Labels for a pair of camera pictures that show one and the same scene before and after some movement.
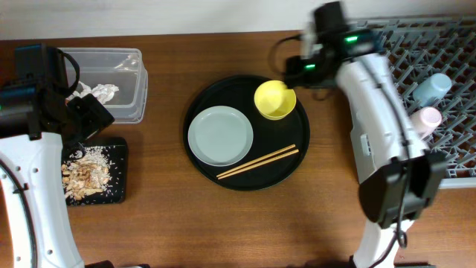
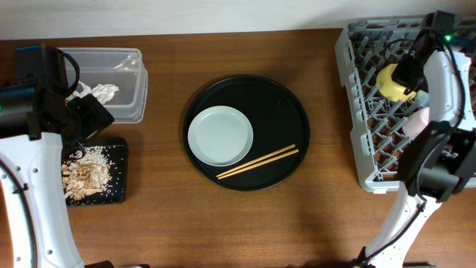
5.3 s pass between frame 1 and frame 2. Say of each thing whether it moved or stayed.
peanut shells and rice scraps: stayed
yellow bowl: moved
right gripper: moved
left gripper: stayed
